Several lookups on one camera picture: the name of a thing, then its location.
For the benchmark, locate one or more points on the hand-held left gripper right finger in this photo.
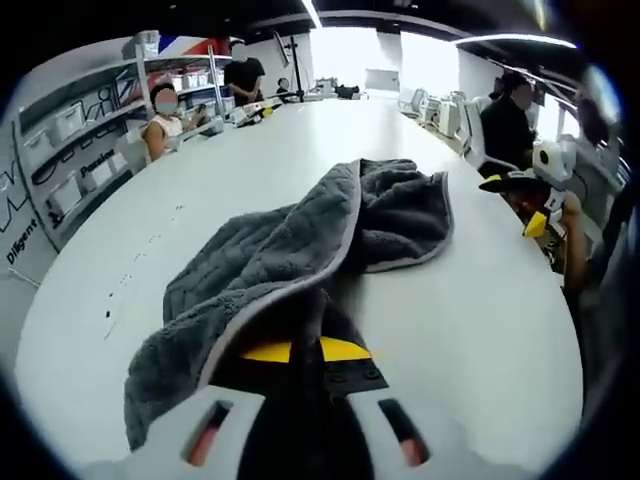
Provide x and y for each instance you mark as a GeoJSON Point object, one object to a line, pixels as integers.
{"type": "Point", "coordinates": [360, 380]}

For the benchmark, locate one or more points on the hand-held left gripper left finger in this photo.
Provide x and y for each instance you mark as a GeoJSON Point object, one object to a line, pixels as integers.
{"type": "Point", "coordinates": [235, 430]}

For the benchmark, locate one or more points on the black tripod stand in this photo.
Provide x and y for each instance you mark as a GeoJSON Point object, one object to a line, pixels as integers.
{"type": "Point", "coordinates": [295, 65]}

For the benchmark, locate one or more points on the metal shelf with white bins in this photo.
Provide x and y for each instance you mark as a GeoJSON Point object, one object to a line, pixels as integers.
{"type": "Point", "coordinates": [67, 120]}

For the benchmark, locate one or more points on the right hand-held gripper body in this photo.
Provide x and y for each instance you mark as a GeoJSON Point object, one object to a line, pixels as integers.
{"type": "Point", "coordinates": [555, 162]}

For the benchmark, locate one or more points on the grey fluffy towel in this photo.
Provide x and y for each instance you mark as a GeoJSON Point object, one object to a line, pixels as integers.
{"type": "Point", "coordinates": [280, 240]}

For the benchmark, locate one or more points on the operator in grey shirt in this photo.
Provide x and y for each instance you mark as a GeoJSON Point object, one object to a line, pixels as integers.
{"type": "Point", "coordinates": [602, 325]}

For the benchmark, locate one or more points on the grey metal shelving rack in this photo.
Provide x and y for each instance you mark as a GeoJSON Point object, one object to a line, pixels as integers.
{"type": "Point", "coordinates": [75, 125]}
{"type": "Point", "coordinates": [190, 75]}

